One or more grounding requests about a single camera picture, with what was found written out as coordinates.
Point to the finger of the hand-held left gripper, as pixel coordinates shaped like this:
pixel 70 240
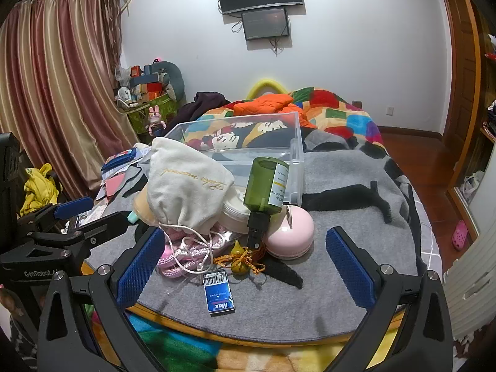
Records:
pixel 73 207
pixel 104 224

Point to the green glass pump bottle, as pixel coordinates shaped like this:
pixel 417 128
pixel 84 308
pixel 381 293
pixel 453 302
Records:
pixel 263 190

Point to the white ribbed panel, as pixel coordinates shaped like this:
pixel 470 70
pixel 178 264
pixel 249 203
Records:
pixel 472 279

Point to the pink knit bag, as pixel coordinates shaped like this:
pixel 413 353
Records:
pixel 178 259

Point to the pink bunny toy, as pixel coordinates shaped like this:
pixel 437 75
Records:
pixel 156 118

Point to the yellow cloth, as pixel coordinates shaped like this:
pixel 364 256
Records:
pixel 37 190

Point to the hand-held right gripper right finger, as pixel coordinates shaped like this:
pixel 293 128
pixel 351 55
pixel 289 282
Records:
pixel 350 269

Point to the dark purple clothing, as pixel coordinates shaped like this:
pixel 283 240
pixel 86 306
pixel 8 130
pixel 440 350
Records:
pixel 201 104

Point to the beige plastic jar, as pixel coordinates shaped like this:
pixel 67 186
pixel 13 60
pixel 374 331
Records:
pixel 142 205

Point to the pink clog shoe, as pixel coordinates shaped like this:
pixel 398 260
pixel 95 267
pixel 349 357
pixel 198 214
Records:
pixel 459 236

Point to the white wall socket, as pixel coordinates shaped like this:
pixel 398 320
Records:
pixel 389 110

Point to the yellow gourd charm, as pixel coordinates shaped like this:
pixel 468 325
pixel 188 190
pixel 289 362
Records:
pixel 239 263

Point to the small black monitor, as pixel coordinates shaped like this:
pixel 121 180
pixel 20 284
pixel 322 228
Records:
pixel 265 23

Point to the small blue box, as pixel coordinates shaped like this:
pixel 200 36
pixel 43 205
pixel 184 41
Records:
pixel 219 296

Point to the small white fan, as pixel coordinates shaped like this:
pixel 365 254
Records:
pixel 124 95

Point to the green box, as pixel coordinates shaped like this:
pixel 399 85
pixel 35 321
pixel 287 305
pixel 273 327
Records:
pixel 166 106

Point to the grey neck pillow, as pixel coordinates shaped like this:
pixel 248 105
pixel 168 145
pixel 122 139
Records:
pixel 176 79

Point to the pink card holder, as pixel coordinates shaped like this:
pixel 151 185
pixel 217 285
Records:
pixel 114 184

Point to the stack of coloured boxes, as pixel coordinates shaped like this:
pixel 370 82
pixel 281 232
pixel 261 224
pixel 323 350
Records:
pixel 145 85

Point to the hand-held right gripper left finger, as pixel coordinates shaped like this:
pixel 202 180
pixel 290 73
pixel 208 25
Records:
pixel 141 269

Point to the brown patterned curtain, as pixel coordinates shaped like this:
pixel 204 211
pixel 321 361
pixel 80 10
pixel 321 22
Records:
pixel 110 15

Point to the blue wallet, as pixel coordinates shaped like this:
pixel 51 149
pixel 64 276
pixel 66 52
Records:
pixel 116 159

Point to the pile of papers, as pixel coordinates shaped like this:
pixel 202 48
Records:
pixel 101 195

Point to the striped satin curtain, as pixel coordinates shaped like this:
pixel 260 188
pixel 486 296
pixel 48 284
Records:
pixel 58 85

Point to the clear plastic storage box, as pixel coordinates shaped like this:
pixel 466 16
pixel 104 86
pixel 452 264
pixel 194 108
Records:
pixel 296 143

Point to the colourful checked blanket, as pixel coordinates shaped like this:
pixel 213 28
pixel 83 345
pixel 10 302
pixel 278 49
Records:
pixel 337 112

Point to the yellow foam arch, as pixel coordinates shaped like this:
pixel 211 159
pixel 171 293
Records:
pixel 267 82

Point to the white round jar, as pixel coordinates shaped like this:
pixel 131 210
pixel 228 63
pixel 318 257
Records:
pixel 234 215

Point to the white bag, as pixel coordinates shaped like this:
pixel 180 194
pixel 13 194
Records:
pixel 471 188

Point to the pink round device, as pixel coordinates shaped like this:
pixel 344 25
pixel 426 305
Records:
pixel 294 232

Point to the small white object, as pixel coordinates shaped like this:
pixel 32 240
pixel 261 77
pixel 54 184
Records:
pixel 141 149

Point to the orange puffer jacket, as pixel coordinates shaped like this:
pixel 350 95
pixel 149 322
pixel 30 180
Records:
pixel 267 106

